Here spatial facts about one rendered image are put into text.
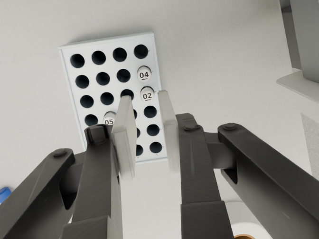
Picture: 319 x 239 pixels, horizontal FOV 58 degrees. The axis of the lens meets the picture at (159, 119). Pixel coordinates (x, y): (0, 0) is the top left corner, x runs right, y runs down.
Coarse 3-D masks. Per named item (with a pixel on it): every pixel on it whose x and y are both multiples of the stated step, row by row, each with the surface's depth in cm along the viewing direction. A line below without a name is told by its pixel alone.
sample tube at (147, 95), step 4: (144, 88) 26; (148, 88) 26; (144, 92) 25; (148, 92) 25; (152, 92) 25; (144, 96) 26; (148, 96) 26; (152, 96) 26; (144, 100) 26; (148, 100) 26; (152, 100) 26
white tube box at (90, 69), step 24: (72, 48) 25; (96, 48) 25; (120, 48) 28; (144, 48) 29; (72, 72) 26; (96, 72) 26; (120, 72) 29; (72, 96) 26; (96, 96) 27; (120, 96) 27; (96, 120) 29; (144, 120) 28; (144, 144) 29
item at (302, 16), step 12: (300, 0) 19; (312, 0) 18; (300, 12) 20; (312, 12) 18; (300, 24) 20; (312, 24) 19; (300, 36) 21; (312, 36) 19; (300, 48) 21; (312, 48) 20; (300, 60) 22; (312, 60) 20; (312, 72) 21
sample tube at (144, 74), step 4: (140, 68) 25; (144, 68) 25; (148, 68) 26; (140, 72) 25; (144, 72) 25; (148, 72) 25; (140, 76) 25; (144, 76) 25; (148, 76) 25; (140, 80) 25; (144, 80) 25; (148, 80) 25
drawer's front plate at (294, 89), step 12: (300, 72) 24; (276, 84) 24; (288, 84) 22; (300, 84) 22; (312, 84) 21; (288, 96) 22; (300, 96) 20; (312, 96) 19; (300, 108) 21; (312, 108) 19
